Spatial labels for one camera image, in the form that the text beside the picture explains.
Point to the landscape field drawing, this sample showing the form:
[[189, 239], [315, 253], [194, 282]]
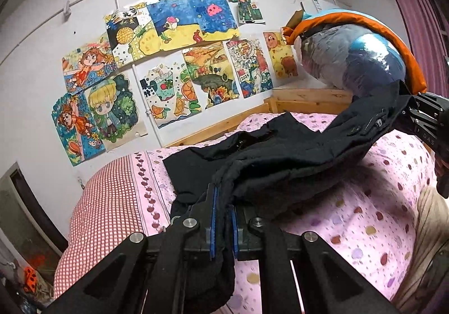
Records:
[[210, 68]]

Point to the black large garment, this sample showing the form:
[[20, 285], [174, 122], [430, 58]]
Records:
[[280, 163]]

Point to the orange grey bagged bedding bundle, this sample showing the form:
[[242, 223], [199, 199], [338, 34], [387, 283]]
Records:
[[353, 51]]

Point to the fish and boat drawing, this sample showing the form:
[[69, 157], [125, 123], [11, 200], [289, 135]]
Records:
[[169, 93]]

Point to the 2024 colourful drawing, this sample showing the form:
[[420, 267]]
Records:
[[250, 65]]

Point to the orange spotted toy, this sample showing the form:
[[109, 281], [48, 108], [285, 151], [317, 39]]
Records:
[[30, 280]]

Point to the red-haired girl drawing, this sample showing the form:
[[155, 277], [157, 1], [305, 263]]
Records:
[[82, 68]]

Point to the blonde child drawing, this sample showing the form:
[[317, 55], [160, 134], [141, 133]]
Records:
[[112, 103]]

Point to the pink checkered apple bedsheet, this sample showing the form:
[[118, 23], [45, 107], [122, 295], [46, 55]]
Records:
[[369, 218]]

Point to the beige ribbed cloth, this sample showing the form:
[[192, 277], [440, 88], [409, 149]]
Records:
[[425, 286]]

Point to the blue sea yellow drawing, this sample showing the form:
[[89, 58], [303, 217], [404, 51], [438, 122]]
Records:
[[146, 28]]

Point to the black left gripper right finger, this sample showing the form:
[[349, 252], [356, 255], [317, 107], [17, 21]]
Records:
[[301, 273]]

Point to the red-haired soldier drawing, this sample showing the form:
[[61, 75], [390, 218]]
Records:
[[248, 12]]

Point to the wooden bed frame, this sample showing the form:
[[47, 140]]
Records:
[[306, 101]]

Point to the purple curtain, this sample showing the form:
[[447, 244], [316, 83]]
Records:
[[427, 33]]

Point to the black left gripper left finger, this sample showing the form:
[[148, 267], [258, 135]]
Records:
[[156, 274]]

